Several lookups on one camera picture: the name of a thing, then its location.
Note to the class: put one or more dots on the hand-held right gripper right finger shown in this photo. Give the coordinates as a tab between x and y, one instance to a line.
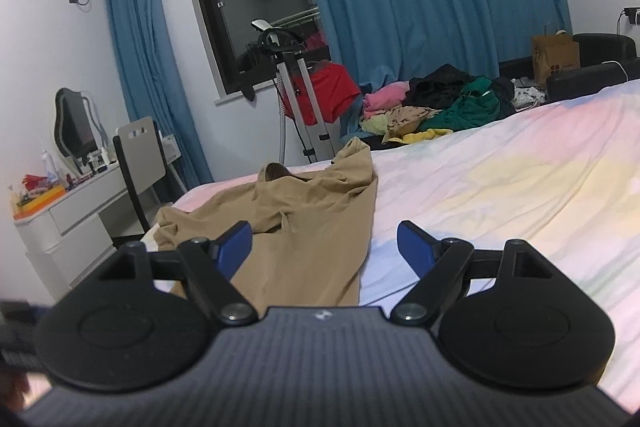
415	248

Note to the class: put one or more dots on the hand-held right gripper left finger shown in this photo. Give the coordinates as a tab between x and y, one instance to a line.
235	248

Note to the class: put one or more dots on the tan printed garment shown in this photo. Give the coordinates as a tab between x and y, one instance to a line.
310	232

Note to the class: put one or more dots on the yellow garment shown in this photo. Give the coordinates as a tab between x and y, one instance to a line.
420	136

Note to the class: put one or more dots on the bed with pastel sheet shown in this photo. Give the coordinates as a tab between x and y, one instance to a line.
525	182

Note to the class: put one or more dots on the pale yellow-green garment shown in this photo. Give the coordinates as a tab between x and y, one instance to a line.
374	124

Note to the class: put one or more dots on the beige crumpled garment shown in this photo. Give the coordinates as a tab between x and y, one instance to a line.
405	117

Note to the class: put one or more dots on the grey backed chair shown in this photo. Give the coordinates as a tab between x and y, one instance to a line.
142	147

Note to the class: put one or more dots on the white dressing table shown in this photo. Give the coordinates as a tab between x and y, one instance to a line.
75	212

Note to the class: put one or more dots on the orange yellow tray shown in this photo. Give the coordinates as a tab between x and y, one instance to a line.
42	198

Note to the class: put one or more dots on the light blue cloth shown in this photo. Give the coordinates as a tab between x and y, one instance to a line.
350	122

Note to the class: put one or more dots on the green garment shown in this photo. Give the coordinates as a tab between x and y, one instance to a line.
470	107

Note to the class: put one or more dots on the pink garment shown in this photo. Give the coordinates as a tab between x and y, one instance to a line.
385	97

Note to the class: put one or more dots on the garment steamer stand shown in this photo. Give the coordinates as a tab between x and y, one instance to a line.
312	107

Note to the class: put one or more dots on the row of cosmetic bottles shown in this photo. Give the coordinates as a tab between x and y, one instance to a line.
100	159

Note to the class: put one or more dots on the black garment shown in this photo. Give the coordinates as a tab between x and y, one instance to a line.
440	87

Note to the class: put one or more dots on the white spray bottle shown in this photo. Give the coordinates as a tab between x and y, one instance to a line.
49	167

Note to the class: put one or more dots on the red garment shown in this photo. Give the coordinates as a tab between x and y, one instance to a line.
335	89

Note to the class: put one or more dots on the dark grey garment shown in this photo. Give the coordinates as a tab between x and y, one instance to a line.
505	94

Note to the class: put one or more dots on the white patterned garment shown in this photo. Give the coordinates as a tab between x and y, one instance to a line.
530	94

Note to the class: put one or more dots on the wavy framed mirror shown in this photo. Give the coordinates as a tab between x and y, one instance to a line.
75	127

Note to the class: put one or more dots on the narrow blue curtain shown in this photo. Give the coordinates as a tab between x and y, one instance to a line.
145	57

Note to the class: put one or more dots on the brown paper bag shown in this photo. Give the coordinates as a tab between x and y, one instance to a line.
555	57

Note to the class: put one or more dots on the black sofa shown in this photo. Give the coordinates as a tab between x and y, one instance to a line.
600	47

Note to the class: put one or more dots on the black wall socket with charger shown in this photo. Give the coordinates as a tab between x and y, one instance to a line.
632	14

